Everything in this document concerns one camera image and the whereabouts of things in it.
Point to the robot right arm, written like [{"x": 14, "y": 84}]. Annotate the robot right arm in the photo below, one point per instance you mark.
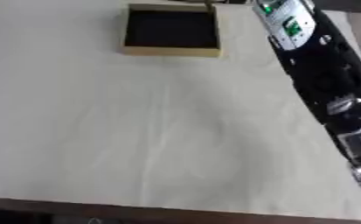
[{"x": 327, "y": 76}]

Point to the tan cardboard box black inside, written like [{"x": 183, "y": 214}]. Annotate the tan cardboard box black inside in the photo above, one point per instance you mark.
[{"x": 172, "y": 51}]

